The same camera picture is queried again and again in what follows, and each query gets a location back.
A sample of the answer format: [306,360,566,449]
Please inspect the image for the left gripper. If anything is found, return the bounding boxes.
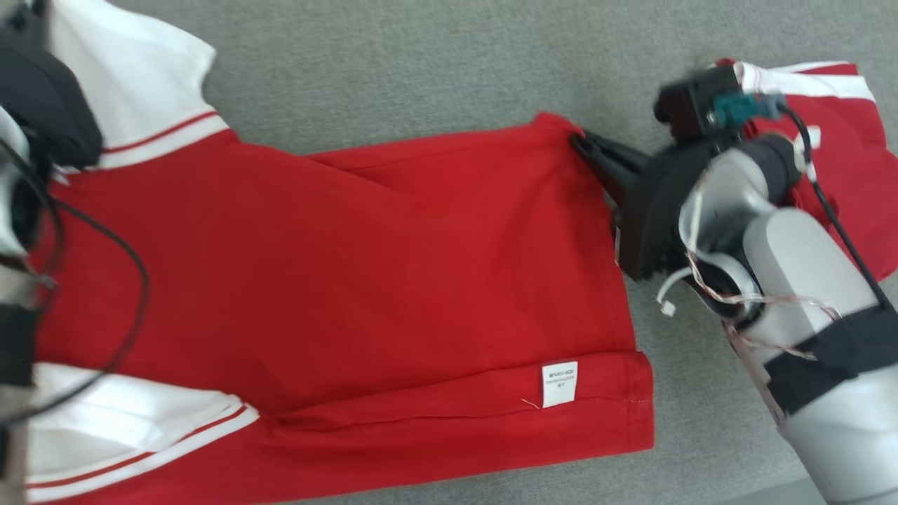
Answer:
[0,25,105,170]

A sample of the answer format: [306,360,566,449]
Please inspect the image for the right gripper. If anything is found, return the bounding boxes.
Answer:
[569,130,738,282]

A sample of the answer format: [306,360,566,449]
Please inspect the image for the red shorts with white trim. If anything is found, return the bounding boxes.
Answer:
[716,60,898,281]

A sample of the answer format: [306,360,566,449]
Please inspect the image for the red jersey with white sleeves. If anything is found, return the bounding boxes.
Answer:
[25,0,657,505]

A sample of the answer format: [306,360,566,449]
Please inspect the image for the grey fabric sofa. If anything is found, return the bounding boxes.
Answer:
[112,0,898,505]

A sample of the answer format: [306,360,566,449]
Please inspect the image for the white and red wire bundle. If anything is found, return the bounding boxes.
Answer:
[656,210,843,362]

